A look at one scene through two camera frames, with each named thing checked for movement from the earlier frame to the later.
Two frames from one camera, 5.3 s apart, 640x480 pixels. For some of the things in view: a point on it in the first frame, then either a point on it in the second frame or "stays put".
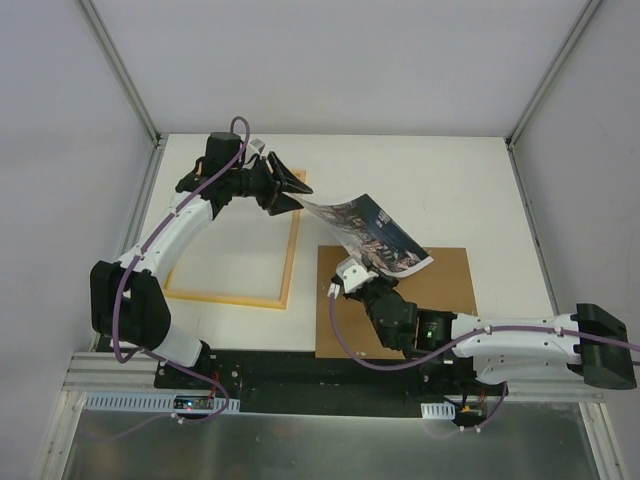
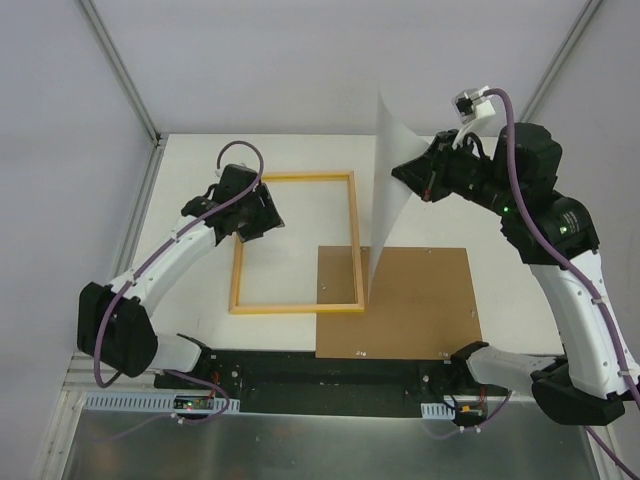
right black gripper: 375,286 -> 432,170
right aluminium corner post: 540,91 stays put
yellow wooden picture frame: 244,255 -> 237,308
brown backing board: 443,284 stays put
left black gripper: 272,182 -> 261,215
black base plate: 302,383 stays put
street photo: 368,233 -> 397,142
